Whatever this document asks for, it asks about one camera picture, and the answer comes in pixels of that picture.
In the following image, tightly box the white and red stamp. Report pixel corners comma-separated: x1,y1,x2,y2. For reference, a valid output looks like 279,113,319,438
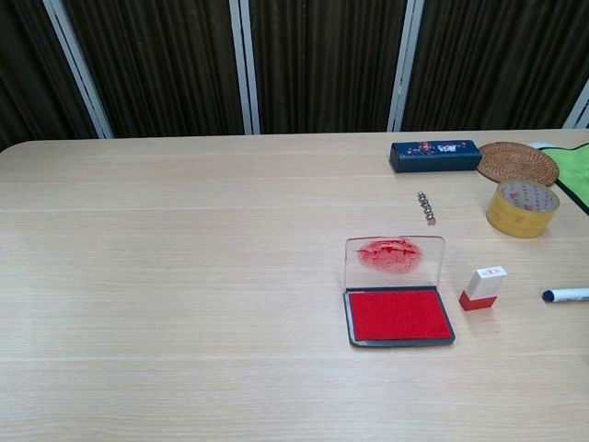
457,265,509,312

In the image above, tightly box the red ink pad clear lid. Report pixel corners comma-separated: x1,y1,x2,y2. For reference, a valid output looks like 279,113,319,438
342,235,456,349

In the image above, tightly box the dark blue floral box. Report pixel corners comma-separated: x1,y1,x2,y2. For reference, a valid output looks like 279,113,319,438
389,139,483,174

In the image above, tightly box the dark ribbed partition panel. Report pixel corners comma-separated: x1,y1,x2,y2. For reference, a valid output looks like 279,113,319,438
402,0,589,133
62,0,246,139
248,0,409,135
0,0,100,153

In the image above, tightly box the yellow transparent tape roll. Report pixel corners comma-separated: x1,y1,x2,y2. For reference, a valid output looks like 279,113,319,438
486,179,561,239

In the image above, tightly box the round woven rattan coaster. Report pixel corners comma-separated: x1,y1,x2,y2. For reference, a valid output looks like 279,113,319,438
476,141,561,186

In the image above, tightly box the blue capped marker pen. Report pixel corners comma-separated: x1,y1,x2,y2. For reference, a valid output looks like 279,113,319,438
539,286,589,306

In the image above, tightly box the green cloth black trim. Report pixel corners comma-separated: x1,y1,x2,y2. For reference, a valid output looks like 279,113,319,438
528,142,589,209

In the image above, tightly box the silver metal bead chain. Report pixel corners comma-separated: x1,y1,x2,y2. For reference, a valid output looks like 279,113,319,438
416,191,439,227

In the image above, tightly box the grey partition frame post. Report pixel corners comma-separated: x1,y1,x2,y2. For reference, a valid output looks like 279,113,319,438
228,0,262,136
561,77,589,131
386,0,425,134
42,0,115,140

